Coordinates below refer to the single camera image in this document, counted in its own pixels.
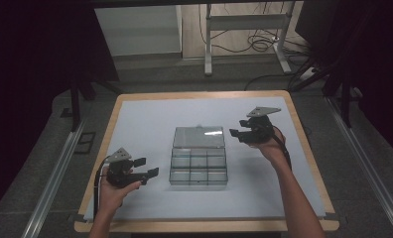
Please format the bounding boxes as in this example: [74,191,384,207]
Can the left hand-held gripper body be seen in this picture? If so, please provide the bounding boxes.
[103,147,149,188]

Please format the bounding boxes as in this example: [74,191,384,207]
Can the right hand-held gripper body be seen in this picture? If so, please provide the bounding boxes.
[238,106,282,145]

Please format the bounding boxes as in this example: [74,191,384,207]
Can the clear plastic compartment box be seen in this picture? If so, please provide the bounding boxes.
[169,124,229,192]

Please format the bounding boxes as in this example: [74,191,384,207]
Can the person's right hand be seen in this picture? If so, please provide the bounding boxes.
[250,128,287,167]

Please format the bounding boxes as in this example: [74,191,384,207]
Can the person's left hand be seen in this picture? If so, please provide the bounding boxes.
[97,168,143,216]

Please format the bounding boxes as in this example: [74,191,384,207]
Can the white table mat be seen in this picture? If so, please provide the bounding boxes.
[83,96,328,222]

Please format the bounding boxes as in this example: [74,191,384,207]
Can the wooden table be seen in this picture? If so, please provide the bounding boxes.
[73,89,340,233]

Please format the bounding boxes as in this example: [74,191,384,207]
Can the white power strip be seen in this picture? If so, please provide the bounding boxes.
[298,66,318,82]

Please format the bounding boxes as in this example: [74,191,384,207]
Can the black stand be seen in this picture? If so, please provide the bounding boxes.
[290,59,355,129]
[68,77,126,133]

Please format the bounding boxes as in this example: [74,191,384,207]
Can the white panel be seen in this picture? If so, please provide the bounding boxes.
[94,4,183,58]

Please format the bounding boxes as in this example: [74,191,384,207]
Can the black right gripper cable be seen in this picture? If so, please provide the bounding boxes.
[272,125,293,172]

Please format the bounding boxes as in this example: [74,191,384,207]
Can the aluminium rail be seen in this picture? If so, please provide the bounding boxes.
[20,120,86,238]
[327,97,393,238]

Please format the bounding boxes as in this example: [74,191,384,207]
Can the black floor cables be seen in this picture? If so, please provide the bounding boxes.
[197,2,316,92]

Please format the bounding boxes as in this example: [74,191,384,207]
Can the white metal stand frame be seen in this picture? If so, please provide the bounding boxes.
[203,2,293,77]

